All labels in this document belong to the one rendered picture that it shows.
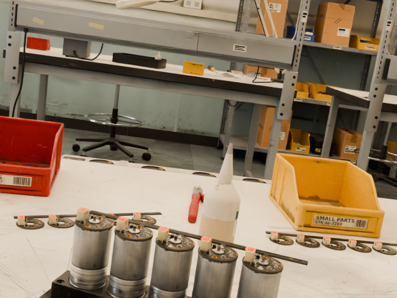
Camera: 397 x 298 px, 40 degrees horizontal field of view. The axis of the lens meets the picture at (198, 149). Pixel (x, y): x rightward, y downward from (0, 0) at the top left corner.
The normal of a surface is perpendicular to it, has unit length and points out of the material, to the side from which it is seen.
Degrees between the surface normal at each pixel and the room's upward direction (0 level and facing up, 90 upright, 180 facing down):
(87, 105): 90
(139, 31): 90
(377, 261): 0
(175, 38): 90
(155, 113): 90
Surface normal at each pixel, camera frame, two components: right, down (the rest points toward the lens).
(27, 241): 0.14, -0.97
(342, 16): -0.06, 0.19
